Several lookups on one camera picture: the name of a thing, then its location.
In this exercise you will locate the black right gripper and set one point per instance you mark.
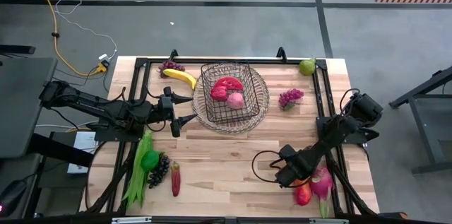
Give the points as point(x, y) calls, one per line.
point(300, 167)

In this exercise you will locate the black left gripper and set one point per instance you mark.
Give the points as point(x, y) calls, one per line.
point(162, 109)

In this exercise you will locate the pink dragon fruit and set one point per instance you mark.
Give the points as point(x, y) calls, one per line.
point(322, 185)

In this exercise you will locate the red round fruit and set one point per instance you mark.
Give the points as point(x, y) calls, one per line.
point(303, 195)

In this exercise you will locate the yellow banana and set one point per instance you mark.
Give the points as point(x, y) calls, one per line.
point(180, 75)

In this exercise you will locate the red bell pepper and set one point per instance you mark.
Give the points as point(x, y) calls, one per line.
point(219, 94)

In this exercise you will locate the dark red grape bunch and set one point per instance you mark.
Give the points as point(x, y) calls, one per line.
point(169, 65)

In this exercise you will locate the green lime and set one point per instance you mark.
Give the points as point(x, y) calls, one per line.
point(150, 161)

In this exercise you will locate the pink peach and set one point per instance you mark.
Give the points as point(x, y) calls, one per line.
point(235, 101)

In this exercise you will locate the red watermelon slice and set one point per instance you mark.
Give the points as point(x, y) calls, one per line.
point(231, 83)

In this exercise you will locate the black grape bunch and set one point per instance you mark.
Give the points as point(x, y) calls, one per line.
point(159, 174)

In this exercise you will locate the pink grape bunch with leaf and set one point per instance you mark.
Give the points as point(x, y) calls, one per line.
point(290, 97)

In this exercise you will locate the green pear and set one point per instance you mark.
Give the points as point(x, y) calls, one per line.
point(307, 68)

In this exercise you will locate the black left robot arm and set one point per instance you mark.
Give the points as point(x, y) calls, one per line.
point(88, 104)

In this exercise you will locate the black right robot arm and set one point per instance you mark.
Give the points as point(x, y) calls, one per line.
point(335, 135)

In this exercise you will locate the round woven placemat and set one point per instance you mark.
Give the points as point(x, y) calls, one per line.
point(233, 128)

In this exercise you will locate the red chili pepper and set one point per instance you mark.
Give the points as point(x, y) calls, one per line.
point(175, 181)

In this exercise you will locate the white power adapter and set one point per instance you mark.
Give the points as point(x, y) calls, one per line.
point(104, 57)

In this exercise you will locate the white device box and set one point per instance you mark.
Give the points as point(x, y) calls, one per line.
point(83, 142)

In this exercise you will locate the grey desk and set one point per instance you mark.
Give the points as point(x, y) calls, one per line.
point(21, 111)

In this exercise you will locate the black computer mouse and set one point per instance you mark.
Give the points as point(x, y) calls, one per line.
point(12, 195)

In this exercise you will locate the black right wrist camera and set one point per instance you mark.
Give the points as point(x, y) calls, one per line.
point(288, 152)

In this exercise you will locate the black aluminium table frame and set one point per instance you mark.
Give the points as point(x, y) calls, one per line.
point(226, 60)

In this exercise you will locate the black desk frame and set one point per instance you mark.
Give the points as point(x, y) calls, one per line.
point(420, 111)

